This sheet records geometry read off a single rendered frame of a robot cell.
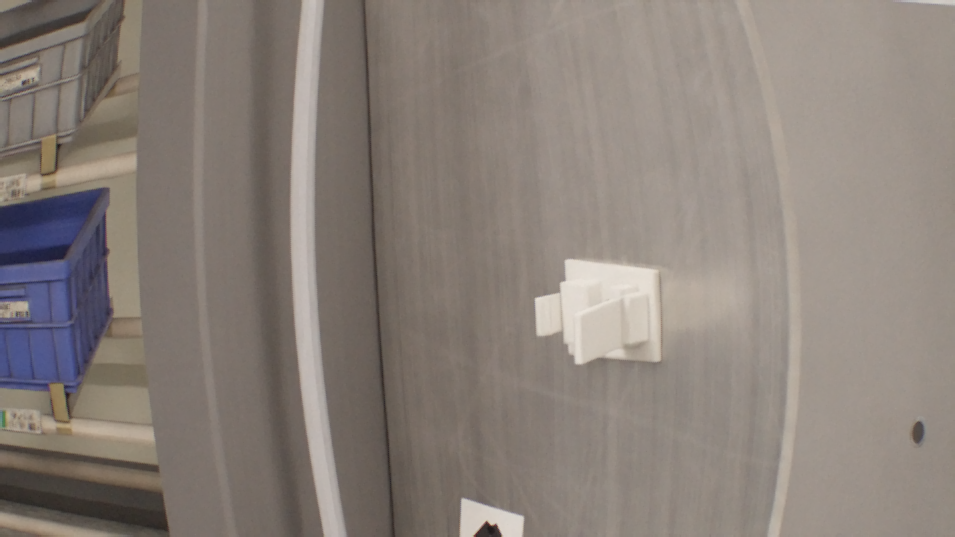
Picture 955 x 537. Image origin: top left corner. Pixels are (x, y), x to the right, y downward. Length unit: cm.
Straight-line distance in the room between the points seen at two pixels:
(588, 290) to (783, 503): 7
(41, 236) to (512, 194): 523
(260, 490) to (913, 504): 16
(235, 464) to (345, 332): 4
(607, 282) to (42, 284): 487
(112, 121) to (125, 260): 20
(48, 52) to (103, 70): 25
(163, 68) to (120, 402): 564
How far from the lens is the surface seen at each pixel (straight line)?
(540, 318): 103
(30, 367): 593
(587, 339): 101
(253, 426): 105
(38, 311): 591
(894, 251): 97
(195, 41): 104
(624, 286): 103
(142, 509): 671
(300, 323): 104
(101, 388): 669
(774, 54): 99
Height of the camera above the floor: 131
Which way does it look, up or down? 9 degrees down
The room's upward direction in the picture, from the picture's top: 4 degrees counter-clockwise
